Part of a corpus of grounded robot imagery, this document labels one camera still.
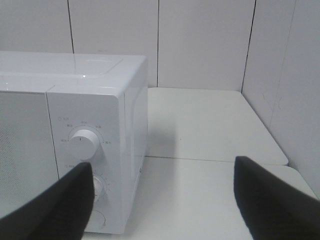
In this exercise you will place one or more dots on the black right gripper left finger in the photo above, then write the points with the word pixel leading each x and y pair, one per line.
pixel 62 212

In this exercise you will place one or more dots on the white microwave knob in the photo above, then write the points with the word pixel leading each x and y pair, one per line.
pixel 83 144
pixel 100 188

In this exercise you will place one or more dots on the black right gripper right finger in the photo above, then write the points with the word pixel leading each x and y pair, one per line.
pixel 271 208

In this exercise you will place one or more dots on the round white door button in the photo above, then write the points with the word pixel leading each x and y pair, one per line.
pixel 96 220

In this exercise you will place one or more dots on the white microwave oven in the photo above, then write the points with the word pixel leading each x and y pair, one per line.
pixel 106 94

